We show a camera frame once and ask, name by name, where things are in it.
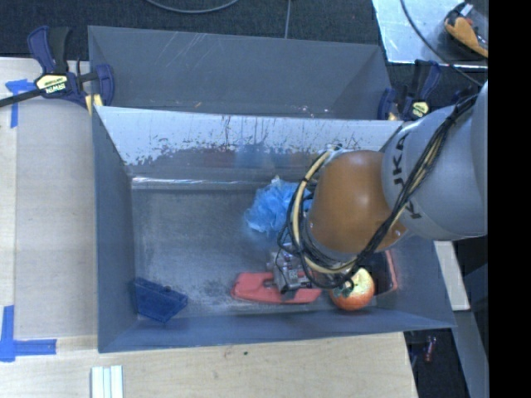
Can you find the light blue mesh sponge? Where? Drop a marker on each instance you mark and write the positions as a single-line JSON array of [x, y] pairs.
[[267, 210]]

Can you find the red and black box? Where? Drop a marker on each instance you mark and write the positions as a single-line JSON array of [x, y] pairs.
[[391, 272]]

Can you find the dark blue wedge block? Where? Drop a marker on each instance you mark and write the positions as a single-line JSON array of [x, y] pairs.
[[155, 301]]

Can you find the red flat tool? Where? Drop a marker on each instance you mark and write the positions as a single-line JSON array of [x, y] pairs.
[[253, 288]]

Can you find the red and yellow apple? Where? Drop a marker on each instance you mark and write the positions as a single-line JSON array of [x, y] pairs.
[[360, 294]]

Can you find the grey metal bin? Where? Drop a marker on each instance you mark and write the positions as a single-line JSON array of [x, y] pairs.
[[186, 239]]

